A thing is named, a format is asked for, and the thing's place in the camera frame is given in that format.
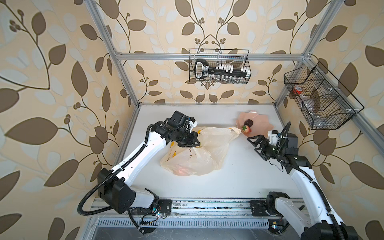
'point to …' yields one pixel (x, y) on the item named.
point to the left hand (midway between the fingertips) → (201, 143)
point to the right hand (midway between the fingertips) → (251, 145)
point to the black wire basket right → (325, 103)
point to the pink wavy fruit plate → (260, 125)
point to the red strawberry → (246, 129)
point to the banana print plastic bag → (203, 159)
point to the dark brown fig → (249, 122)
